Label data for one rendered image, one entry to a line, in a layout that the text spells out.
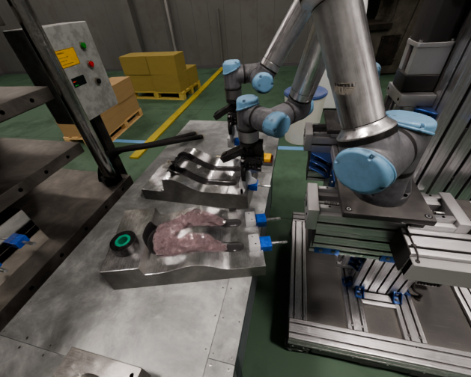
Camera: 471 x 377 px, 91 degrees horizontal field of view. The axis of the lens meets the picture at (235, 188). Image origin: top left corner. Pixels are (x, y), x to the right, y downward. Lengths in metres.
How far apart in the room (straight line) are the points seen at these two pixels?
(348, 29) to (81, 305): 0.99
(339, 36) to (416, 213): 0.48
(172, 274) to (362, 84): 0.70
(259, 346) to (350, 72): 1.40
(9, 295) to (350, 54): 1.21
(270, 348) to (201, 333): 0.85
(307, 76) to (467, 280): 0.68
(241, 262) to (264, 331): 0.86
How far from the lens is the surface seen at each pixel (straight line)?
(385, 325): 1.52
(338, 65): 0.53
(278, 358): 1.56
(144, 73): 5.25
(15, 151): 1.46
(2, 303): 1.15
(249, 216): 0.86
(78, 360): 0.79
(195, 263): 0.75
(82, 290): 0.98
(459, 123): 0.91
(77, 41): 1.48
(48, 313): 1.00
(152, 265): 0.82
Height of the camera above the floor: 1.51
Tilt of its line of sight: 40 degrees down
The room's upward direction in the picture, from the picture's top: 6 degrees counter-clockwise
